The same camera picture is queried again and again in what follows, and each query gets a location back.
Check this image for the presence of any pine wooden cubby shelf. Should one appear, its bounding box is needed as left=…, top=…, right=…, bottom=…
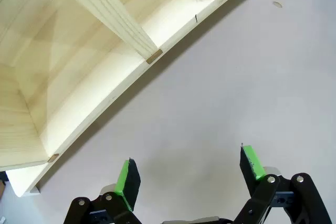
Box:
left=0, top=0, right=259, bottom=172

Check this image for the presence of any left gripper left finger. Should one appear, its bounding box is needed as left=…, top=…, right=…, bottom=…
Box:
left=62, top=157, right=141, bottom=224

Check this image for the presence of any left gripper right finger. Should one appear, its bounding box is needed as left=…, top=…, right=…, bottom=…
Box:
left=239, top=143, right=333, bottom=224

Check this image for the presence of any white monitor riser stand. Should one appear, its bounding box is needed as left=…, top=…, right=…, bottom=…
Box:
left=5, top=0, right=272, bottom=198

